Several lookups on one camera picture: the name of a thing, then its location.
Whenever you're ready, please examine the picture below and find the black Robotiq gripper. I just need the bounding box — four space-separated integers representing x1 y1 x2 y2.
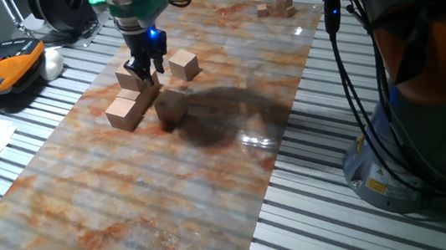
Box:
119 25 172 89

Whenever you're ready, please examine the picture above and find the white rounded object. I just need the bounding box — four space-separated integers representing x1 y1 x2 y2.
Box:
37 47 67 83

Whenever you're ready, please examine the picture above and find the black round machine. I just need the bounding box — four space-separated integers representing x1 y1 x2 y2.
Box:
26 0 106 38

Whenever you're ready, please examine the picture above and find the orange black teach pendant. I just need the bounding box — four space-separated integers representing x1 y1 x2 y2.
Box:
0 35 51 99

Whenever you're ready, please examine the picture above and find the thin metal tripod leg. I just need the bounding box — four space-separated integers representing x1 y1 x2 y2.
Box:
0 0 35 39

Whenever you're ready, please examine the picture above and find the orange grey marble mat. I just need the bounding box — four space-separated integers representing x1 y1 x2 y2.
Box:
0 0 350 250

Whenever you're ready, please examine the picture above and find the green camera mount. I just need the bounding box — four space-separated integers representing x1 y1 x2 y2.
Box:
89 0 173 34

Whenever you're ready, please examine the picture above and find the black cable with blue light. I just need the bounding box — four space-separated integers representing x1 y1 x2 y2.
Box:
320 0 446 212

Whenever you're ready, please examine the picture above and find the black strap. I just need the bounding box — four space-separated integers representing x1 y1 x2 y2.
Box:
368 0 446 87

